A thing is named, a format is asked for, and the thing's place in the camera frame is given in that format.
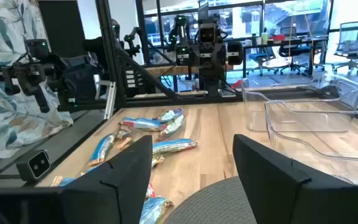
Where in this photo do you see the grey round mat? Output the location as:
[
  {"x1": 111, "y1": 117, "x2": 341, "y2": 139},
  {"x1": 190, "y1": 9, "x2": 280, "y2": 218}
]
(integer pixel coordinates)
[{"x1": 163, "y1": 175, "x2": 258, "y2": 224}]

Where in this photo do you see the grey mesh office chair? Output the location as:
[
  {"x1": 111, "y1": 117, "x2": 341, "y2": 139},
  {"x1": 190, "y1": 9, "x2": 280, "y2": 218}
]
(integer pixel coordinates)
[{"x1": 331, "y1": 21, "x2": 358, "y2": 74}]

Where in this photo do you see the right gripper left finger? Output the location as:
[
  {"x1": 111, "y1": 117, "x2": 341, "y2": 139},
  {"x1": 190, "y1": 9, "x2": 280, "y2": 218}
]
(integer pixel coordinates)
[{"x1": 0, "y1": 135, "x2": 154, "y2": 224}]

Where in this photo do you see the black office desk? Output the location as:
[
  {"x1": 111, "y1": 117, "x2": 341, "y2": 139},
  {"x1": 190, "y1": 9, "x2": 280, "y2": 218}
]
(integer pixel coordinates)
[{"x1": 242, "y1": 37, "x2": 329, "y2": 78}]

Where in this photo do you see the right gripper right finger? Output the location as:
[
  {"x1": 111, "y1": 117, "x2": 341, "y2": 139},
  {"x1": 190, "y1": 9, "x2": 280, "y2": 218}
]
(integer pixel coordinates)
[{"x1": 232, "y1": 134, "x2": 358, "y2": 224}]

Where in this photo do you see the multicoloured granola bar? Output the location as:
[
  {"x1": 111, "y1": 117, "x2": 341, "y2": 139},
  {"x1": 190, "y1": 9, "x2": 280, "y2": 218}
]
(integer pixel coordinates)
[{"x1": 151, "y1": 154, "x2": 165, "y2": 169}]

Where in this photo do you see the small grey table camera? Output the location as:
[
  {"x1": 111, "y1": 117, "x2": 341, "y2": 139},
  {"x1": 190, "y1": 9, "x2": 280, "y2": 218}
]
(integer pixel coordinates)
[{"x1": 16, "y1": 149, "x2": 52, "y2": 183}]

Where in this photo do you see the brown granola bar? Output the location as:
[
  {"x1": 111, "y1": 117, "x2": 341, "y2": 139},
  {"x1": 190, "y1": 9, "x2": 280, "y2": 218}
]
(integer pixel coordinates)
[{"x1": 115, "y1": 126, "x2": 133, "y2": 140}]

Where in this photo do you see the silver aluminium profile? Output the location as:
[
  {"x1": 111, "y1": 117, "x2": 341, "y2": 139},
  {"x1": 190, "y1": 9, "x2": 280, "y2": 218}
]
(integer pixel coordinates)
[{"x1": 94, "y1": 80, "x2": 117, "y2": 121}]

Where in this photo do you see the black wall panel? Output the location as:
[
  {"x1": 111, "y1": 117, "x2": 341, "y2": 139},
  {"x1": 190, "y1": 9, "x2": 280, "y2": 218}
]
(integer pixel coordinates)
[{"x1": 37, "y1": 0, "x2": 88, "y2": 60}]

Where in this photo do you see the blue office chair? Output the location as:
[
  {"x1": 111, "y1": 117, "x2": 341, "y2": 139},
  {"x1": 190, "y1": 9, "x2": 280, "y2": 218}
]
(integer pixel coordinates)
[{"x1": 247, "y1": 46, "x2": 278, "y2": 77}]

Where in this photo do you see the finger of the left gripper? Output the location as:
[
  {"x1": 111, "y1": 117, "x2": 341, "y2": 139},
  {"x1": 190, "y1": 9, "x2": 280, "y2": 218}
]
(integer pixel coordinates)
[
  {"x1": 216, "y1": 45, "x2": 228, "y2": 68},
  {"x1": 190, "y1": 46, "x2": 201, "y2": 68}
]

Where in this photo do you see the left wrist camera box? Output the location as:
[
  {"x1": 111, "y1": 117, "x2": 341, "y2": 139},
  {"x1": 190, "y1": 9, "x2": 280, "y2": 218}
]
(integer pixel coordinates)
[{"x1": 197, "y1": 26, "x2": 218, "y2": 44}]

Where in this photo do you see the purple granola bar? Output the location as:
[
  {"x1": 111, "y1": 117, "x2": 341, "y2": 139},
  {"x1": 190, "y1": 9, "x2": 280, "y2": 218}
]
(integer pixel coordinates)
[{"x1": 155, "y1": 108, "x2": 185, "y2": 124}]

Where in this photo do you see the clear plastic bin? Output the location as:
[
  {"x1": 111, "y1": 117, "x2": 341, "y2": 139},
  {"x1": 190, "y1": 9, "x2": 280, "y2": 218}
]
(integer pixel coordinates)
[
  {"x1": 264, "y1": 99, "x2": 358, "y2": 186},
  {"x1": 240, "y1": 73, "x2": 358, "y2": 133}
]

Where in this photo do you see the green red granola bar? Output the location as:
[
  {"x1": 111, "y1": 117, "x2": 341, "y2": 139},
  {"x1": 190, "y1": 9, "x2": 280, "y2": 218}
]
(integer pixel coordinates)
[{"x1": 157, "y1": 114, "x2": 186, "y2": 142}]

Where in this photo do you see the black box with white labels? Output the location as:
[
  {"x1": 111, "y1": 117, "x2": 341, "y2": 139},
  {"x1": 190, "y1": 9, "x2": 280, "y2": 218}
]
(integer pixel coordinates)
[{"x1": 123, "y1": 67, "x2": 155, "y2": 97}]

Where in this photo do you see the person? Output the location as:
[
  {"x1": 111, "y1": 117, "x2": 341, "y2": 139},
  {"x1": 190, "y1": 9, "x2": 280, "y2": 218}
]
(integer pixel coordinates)
[{"x1": 62, "y1": 18, "x2": 121, "y2": 103}]

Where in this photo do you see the black office chair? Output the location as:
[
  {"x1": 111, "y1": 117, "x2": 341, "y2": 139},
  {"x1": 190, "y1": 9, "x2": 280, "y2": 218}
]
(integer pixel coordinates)
[{"x1": 278, "y1": 26, "x2": 312, "y2": 75}]

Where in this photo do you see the background wooden bench top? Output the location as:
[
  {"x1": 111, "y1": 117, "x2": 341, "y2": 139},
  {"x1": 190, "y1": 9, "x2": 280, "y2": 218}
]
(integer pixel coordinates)
[{"x1": 144, "y1": 63, "x2": 234, "y2": 77}]

